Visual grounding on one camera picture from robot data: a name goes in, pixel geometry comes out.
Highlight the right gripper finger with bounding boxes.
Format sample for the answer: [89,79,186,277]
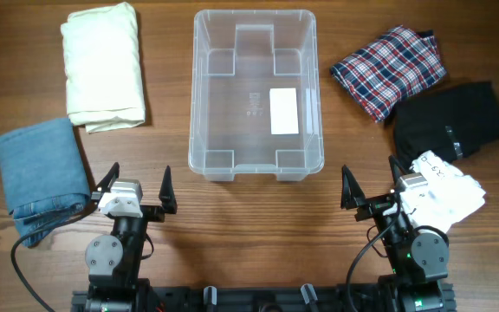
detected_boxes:
[388,155,408,180]
[340,165,366,210]

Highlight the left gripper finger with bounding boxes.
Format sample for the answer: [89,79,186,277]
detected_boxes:
[95,162,120,192]
[159,166,177,206]

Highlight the white printed garment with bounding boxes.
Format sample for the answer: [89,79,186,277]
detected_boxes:
[400,151,486,233]

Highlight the blue jeans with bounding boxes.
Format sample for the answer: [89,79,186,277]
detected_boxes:
[0,118,90,247]

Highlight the black garment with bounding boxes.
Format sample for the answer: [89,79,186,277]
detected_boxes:
[394,81,499,167]

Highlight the cream cloth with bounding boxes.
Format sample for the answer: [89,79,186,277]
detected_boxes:
[61,2,146,133]

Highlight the red blue plaid shirt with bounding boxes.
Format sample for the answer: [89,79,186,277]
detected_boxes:
[330,25,447,122]

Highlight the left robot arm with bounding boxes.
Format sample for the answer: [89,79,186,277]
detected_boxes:
[71,163,178,312]

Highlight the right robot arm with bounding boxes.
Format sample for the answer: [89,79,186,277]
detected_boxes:
[340,156,456,311]

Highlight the white label in container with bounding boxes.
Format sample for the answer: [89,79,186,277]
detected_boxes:
[269,88,299,135]

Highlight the clear plastic storage container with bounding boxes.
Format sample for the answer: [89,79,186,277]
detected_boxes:
[188,10,325,181]

